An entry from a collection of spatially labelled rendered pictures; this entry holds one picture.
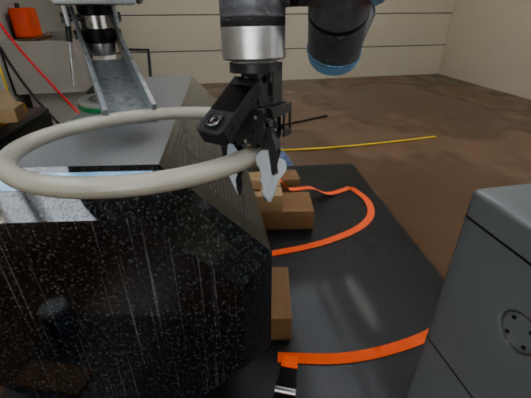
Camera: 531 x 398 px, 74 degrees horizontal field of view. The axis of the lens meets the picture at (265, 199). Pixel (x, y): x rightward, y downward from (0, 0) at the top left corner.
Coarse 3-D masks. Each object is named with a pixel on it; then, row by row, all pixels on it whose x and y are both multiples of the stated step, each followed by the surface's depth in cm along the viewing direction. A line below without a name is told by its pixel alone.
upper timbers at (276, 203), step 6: (252, 180) 213; (258, 180) 213; (258, 192) 200; (276, 192) 200; (258, 198) 196; (264, 198) 196; (276, 198) 197; (282, 198) 197; (258, 204) 198; (264, 204) 198; (270, 204) 198; (276, 204) 198; (282, 204) 199; (264, 210) 200; (270, 210) 200; (276, 210) 200; (282, 210) 201
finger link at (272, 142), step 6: (270, 132) 51; (270, 138) 52; (276, 138) 52; (264, 144) 53; (270, 144) 52; (276, 144) 52; (270, 150) 52; (276, 150) 52; (270, 156) 53; (276, 156) 52; (270, 162) 53; (276, 162) 53; (276, 168) 54
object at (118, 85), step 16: (80, 16) 122; (112, 16) 126; (80, 32) 108; (96, 64) 104; (112, 64) 106; (128, 64) 104; (96, 80) 90; (112, 80) 99; (128, 80) 100; (144, 80) 93; (96, 96) 90; (112, 96) 93; (128, 96) 94; (144, 96) 92; (112, 112) 88
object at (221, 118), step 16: (240, 80) 51; (256, 80) 50; (224, 96) 50; (240, 96) 49; (256, 96) 51; (208, 112) 49; (224, 112) 48; (240, 112) 48; (208, 128) 47; (224, 128) 46; (224, 144) 48
